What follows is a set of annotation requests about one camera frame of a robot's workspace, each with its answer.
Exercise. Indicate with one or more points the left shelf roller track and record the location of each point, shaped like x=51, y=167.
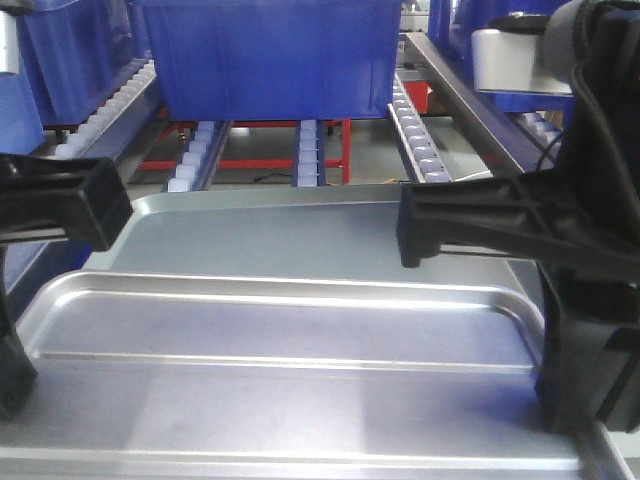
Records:
x=113, y=126

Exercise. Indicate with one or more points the centre left roller track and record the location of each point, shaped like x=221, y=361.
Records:
x=200, y=160

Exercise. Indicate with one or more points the right shelf roller track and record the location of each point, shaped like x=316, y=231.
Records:
x=544, y=134

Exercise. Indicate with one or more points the centre middle roller track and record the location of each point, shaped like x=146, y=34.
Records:
x=309, y=168

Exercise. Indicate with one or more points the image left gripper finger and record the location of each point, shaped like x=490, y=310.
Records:
x=18, y=374

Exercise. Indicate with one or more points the blue bin left shelf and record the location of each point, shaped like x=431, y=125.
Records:
x=61, y=61

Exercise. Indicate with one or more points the small ribbed silver tray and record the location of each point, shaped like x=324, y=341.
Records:
x=181, y=377

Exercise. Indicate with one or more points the large grey tray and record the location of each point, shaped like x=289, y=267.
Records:
x=346, y=233

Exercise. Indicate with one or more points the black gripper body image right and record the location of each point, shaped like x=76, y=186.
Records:
x=583, y=225

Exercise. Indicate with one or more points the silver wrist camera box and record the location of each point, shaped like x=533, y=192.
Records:
x=507, y=56

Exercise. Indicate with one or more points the blue bin shelf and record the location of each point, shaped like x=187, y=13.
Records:
x=451, y=25
x=61, y=61

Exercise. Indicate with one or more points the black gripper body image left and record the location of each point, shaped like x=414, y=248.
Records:
x=48, y=199

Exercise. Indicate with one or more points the blue bin right shelf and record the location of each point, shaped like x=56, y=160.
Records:
x=451, y=25

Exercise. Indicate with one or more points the large blue bin centre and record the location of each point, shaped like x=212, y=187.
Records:
x=274, y=60

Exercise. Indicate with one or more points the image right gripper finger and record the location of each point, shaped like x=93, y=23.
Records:
x=590, y=365

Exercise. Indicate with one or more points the shelf roller track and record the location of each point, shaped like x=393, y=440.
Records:
x=544, y=134
x=113, y=126

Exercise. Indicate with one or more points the red metal frame cart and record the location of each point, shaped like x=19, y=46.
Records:
x=419, y=93

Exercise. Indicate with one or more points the centre right roller track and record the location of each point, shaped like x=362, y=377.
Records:
x=418, y=151

